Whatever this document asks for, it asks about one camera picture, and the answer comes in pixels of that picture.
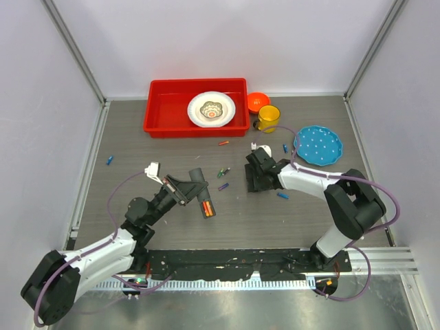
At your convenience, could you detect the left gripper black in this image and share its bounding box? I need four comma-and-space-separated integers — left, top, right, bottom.
146, 175, 208, 226

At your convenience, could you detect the red battery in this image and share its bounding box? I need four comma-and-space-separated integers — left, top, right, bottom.
202, 201, 209, 217

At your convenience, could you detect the purple battery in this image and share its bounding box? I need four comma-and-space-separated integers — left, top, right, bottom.
218, 183, 229, 191

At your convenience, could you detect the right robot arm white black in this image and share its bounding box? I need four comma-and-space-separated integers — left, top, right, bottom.
245, 147, 386, 272

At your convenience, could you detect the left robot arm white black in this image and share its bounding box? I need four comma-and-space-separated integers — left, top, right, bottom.
21, 175, 208, 328

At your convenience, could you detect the blue battery under right arm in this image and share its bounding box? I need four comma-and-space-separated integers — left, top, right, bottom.
277, 192, 289, 199

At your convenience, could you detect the orange battery centre right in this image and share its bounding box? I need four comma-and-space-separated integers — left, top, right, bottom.
206, 201, 214, 217

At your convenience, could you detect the yellow mug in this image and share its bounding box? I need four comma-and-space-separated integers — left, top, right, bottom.
253, 104, 281, 133

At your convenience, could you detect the blue dotted plate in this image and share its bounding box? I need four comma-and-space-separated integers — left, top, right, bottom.
293, 125, 344, 167

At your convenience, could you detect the white plate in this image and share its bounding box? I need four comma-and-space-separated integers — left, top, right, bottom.
187, 91, 237, 128

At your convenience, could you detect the orange bowl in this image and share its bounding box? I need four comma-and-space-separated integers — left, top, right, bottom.
247, 92, 271, 114

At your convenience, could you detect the red plastic bin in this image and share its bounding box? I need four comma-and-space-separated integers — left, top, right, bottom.
143, 78, 250, 138

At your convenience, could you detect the small patterned bowl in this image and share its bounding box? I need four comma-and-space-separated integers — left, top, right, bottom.
199, 100, 223, 119

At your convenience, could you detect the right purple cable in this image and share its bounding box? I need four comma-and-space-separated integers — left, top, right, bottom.
252, 125, 402, 248

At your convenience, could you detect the purple cable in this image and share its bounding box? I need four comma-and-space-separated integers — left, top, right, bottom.
33, 171, 147, 327
252, 125, 402, 248

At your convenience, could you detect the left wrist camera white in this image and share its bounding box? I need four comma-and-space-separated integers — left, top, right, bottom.
144, 162, 164, 185

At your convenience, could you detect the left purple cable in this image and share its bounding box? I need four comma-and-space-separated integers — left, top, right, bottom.
33, 171, 147, 327

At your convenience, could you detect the white cable duct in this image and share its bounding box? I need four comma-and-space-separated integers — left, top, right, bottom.
92, 277, 316, 292

